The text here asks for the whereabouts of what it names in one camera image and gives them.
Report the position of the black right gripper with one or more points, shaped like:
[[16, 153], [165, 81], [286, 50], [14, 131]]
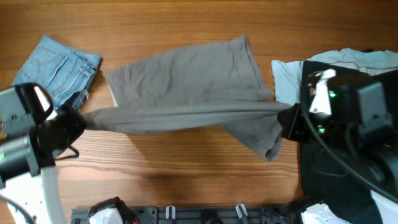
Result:
[[293, 127]]

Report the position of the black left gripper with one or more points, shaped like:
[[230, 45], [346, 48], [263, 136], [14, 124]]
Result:
[[79, 122]]

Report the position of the grey cotton shorts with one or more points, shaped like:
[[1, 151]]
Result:
[[202, 85]]

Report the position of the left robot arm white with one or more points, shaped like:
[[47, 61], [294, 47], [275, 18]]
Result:
[[29, 150]]

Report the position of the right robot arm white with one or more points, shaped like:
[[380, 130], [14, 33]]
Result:
[[351, 117]]

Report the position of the light blue shirt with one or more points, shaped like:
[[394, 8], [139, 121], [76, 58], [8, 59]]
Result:
[[288, 75]]

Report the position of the black garment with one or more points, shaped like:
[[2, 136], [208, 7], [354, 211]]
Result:
[[326, 180]]

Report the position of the folded blue denim shorts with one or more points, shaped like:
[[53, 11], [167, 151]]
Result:
[[66, 73]]

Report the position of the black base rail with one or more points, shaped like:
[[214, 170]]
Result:
[[266, 214]]

